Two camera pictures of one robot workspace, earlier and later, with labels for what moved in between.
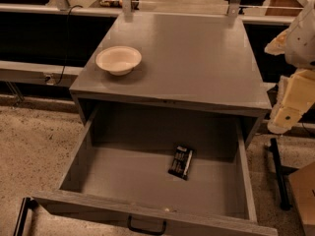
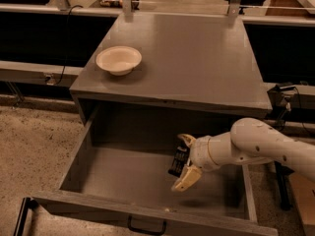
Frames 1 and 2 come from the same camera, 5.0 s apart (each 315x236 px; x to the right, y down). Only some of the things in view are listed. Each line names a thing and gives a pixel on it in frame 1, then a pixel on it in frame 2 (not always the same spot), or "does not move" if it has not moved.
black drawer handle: (147, 232) does not move
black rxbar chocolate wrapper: (181, 162) does not move
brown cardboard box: (303, 187) does not move
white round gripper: (302, 43) → (201, 153)
